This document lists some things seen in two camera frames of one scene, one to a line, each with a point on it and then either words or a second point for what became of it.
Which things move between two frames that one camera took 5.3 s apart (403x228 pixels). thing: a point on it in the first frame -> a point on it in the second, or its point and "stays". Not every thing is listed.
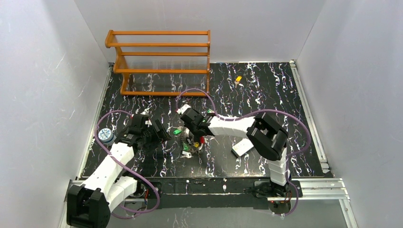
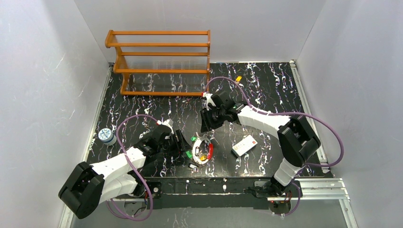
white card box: [242, 147] stays
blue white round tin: [106, 137] stays
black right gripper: [187, 118] -> [208, 118]
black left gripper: [160, 132] -> [181, 142]
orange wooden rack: [162, 63] stays
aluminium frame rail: [331, 188] stays
